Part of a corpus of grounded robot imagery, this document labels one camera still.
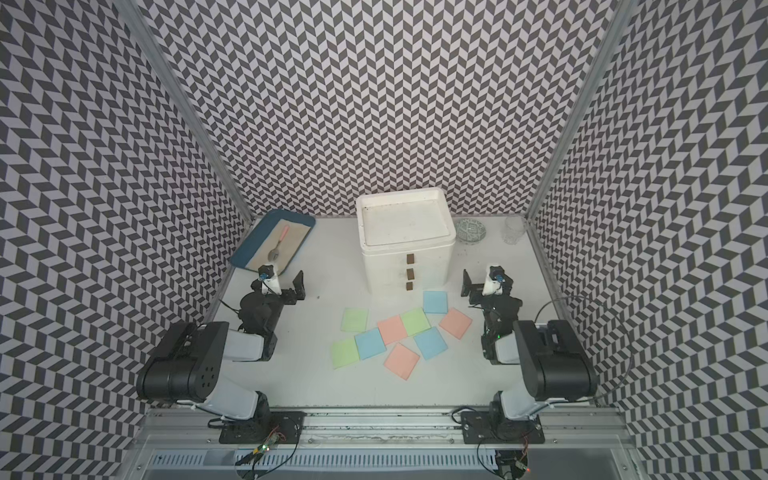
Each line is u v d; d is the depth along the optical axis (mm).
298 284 864
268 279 755
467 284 806
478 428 725
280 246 1083
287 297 811
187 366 445
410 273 880
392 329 889
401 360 847
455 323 912
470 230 1109
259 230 1134
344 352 848
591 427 760
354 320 909
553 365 449
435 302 971
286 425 725
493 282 747
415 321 914
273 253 1052
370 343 869
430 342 895
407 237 820
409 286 937
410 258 819
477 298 799
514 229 1079
